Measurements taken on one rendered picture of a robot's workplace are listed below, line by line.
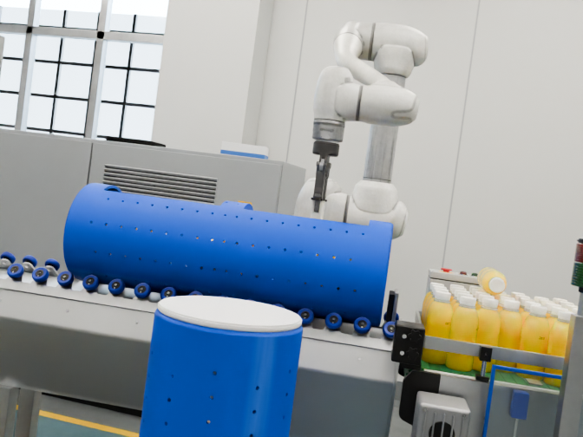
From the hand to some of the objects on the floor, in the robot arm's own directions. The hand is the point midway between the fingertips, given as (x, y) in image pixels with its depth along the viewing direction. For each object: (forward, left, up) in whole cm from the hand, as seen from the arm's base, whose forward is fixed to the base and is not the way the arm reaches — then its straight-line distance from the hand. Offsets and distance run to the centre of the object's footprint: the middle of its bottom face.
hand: (317, 212), depth 188 cm
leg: (-2, -80, -124) cm, 148 cm away
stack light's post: (+41, +59, -125) cm, 144 cm away
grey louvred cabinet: (-195, -122, -115) cm, 256 cm away
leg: (-16, -79, -123) cm, 147 cm away
